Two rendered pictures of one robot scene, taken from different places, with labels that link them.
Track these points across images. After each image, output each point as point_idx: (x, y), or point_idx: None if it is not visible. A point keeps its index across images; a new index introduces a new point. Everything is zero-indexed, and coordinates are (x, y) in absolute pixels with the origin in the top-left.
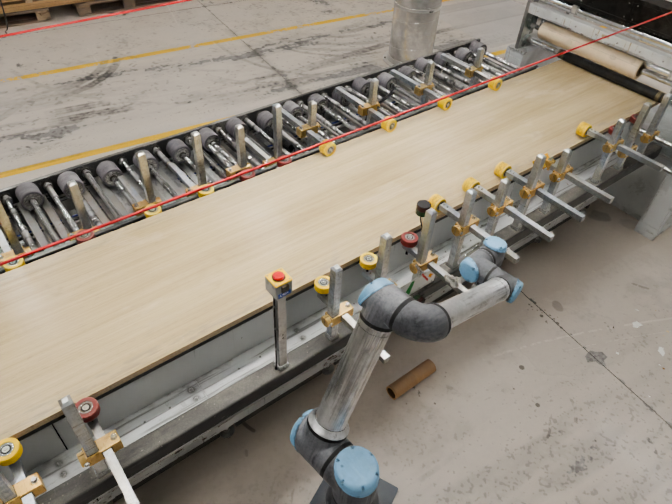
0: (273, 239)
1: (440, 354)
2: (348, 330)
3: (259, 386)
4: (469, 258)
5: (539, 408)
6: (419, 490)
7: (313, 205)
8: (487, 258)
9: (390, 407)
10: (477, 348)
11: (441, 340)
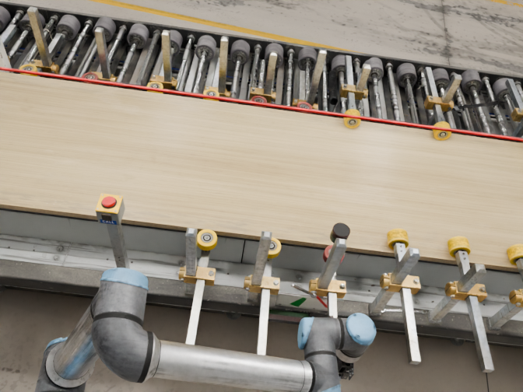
0: (212, 170)
1: (341, 382)
2: (209, 296)
3: (93, 285)
4: (311, 320)
5: None
6: None
7: (281, 163)
8: (331, 336)
9: (250, 389)
10: None
11: (355, 370)
